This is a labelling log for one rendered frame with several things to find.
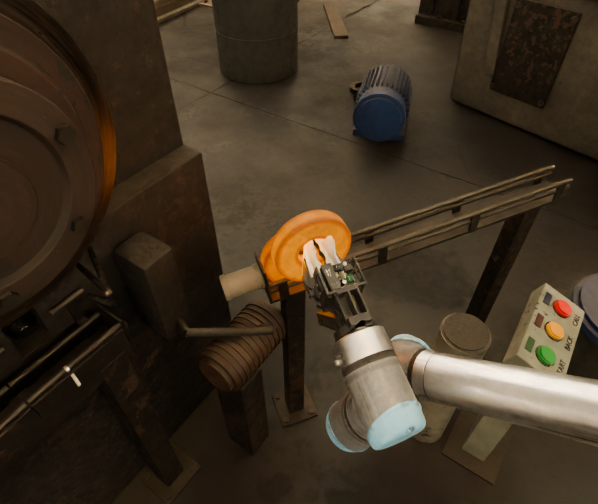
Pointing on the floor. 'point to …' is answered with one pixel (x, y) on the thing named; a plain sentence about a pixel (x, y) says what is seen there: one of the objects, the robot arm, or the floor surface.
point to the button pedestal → (476, 459)
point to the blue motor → (383, 104)
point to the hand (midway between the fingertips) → (312, 240)
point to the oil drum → (257, 39)
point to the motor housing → (243, 373)
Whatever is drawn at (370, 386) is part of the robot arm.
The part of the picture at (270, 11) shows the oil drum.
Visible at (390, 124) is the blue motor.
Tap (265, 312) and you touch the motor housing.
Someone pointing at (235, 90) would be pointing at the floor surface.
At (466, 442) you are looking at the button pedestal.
